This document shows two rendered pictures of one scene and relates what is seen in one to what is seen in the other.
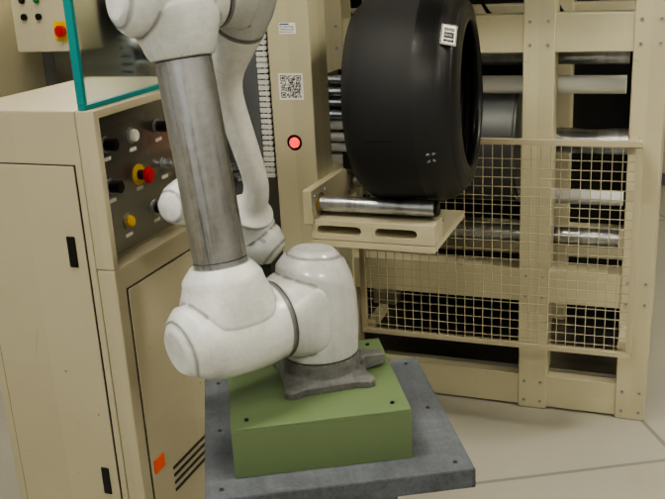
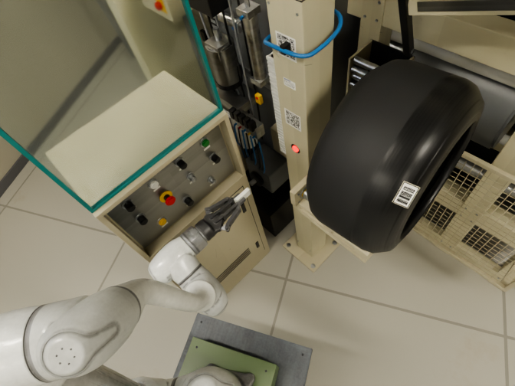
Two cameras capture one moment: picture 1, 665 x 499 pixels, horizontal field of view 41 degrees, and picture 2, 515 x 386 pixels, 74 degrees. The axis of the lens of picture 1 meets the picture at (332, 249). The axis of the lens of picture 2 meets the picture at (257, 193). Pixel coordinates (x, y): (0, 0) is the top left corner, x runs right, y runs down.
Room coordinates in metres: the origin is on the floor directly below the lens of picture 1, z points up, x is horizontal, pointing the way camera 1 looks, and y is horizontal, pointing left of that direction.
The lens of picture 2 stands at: (1.78, -0.27, 2.11)
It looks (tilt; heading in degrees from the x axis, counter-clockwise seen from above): 57 degrees down; 38
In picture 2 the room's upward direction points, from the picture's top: 16 degrees counter-clockwise
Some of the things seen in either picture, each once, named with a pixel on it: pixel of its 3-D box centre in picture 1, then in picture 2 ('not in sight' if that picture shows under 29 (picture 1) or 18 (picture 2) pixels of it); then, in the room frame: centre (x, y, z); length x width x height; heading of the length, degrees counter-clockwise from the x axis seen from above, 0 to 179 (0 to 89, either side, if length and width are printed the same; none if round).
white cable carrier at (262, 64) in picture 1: (269, 95); (283, 109); (2.61, 0.16, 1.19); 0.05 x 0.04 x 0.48; 159
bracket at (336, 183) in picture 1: (332, 190); (324, 169); (2.60, -0.01, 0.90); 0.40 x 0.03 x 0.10; 159
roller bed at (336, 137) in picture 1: (358, 117); (375, 87); (2.97, -0.11, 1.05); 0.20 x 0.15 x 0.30; 69
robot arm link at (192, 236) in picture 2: not in sight; (195, 239); (2.07, 0.28, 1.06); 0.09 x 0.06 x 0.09; 68
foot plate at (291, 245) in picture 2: not in sight; (311, 243); (2.61, 0.07, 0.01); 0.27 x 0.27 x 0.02; 69
